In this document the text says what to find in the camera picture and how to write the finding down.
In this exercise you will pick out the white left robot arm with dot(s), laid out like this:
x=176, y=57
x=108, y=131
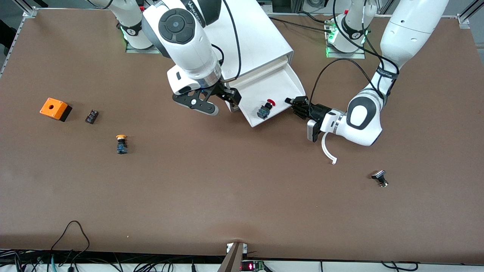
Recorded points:
x=408, y=34

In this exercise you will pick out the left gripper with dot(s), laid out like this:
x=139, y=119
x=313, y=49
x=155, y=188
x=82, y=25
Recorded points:
x=318, y=111

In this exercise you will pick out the aluminium frame post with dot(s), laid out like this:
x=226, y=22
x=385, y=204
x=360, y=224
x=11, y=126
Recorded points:
x=30, y=11
x=463, y=20

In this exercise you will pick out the orange box with round hole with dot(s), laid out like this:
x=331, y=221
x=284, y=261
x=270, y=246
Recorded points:
x=44, y=109

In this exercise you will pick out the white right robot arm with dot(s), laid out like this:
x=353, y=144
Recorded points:
x=189, y=49

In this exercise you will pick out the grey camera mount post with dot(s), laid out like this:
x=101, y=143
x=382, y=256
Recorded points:
x=232, y=260

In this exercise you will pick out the white curved plastic arc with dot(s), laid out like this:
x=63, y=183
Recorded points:
x=325, y=151

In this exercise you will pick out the red cap push button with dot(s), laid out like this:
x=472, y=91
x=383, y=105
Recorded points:
x=263, y=112

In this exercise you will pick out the yellow cap push button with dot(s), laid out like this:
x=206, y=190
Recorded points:
x=121, y=148

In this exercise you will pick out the small device with red display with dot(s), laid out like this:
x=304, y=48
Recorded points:
x=252, y=266

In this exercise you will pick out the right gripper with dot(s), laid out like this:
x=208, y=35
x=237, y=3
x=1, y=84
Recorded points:
x=218, y=90

